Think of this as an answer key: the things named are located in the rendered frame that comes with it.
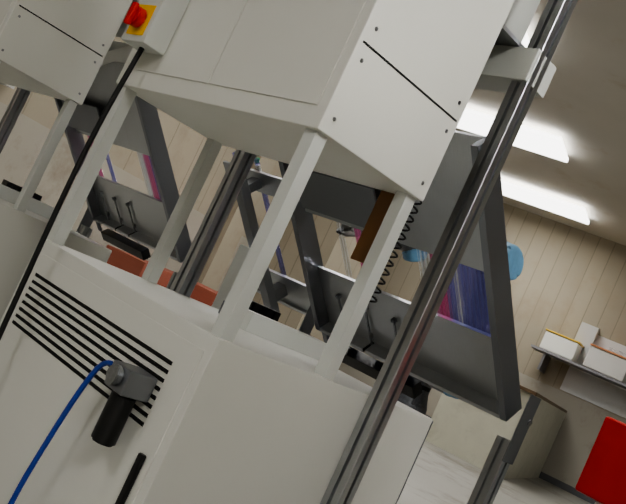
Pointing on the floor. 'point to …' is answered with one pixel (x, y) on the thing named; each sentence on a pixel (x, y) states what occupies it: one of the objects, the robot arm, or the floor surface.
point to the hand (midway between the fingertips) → (342, 234)
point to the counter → (454, 436)
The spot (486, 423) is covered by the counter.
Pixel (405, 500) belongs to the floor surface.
